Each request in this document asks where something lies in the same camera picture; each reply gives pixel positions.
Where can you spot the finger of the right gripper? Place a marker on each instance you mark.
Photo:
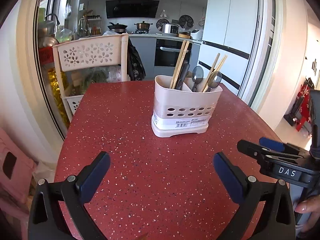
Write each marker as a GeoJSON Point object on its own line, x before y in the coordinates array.
{"type": "Point", "coordinates": [252, 150]}
{"type": "Point", "coordinates": [271, 144]}

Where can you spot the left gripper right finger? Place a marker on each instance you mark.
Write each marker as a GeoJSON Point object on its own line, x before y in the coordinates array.
{"type": "Point", "coordinates": [231, 176]}

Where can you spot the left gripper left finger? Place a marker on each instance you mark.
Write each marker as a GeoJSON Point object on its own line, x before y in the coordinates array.
{"type": "Point", "coordinates": [90, 177]}

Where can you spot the bamboo chopstick teal patterned end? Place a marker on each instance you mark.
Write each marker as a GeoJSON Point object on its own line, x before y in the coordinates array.
{"type": "Point", "coordinates": [210, 72]}

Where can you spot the small dark translucent spoon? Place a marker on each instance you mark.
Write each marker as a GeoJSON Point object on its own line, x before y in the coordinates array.
{"type": "Point", "coordinates": [197, 77]}

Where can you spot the plain bamboo chopstick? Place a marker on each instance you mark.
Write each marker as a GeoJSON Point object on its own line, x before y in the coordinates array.
{"type": "Point", "coordinates": [221, 63]}
{"type": "Point", "coordinates": [181, 62]}

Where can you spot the bamboo chopstick yellow patterned end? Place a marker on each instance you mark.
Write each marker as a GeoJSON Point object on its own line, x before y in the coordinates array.
{"type": "Point", "coordinates": [184, 44]}

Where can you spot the large dark translucent spoon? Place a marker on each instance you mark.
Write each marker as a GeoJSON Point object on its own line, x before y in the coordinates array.
{"type": "Point", "coordinates": [213, 81]}

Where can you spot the kitchen sink faucet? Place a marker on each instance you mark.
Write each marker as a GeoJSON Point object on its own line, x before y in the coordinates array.
{"type": "Point", "coordinates": [54, 18]}

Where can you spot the person right hand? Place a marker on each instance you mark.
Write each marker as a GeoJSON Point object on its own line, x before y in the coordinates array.
{"type": "Point", "coordinates": [312, 204]}

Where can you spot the red decorated items pile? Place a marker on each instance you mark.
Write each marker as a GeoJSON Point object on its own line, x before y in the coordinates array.
{"type": "Point", "coordinates": [299, 113]}

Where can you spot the pink plastic stool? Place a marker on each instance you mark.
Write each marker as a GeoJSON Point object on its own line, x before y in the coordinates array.
{"type": "Point", "coordinates": [16, 175]}

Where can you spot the pink plastic utensil holder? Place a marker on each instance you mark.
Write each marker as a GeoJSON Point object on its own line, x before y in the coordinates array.
{"type": "Point", "coordinates": [182, 111]}

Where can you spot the black plastic bag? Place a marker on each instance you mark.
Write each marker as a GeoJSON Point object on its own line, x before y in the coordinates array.
{"type": "Point", "coordinates": [135, 68]}

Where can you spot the white refrigerator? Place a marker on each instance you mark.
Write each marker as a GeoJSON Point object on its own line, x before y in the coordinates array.
{"type": "Point", "coordinates": [229, 30]}

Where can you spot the built-in black oven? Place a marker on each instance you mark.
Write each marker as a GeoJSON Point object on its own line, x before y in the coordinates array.
{"type": "Point", "coordinates": [167, 52]}

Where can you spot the silver rice cooker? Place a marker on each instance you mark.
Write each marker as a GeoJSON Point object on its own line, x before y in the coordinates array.
{"type": "Point", "coordinates": [170, 29]}

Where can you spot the black wok on stove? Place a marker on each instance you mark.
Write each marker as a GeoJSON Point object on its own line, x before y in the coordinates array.
{"type": "Point", "coordinates": [118, 28]}

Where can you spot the steel pot on stove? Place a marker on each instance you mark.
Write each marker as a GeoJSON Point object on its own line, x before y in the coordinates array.
{"type": "Point", "coordinates": [143, 27]}

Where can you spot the black range hood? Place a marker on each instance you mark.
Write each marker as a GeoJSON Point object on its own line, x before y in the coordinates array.
{"type": "Point", "coordinates": [131, 8]}

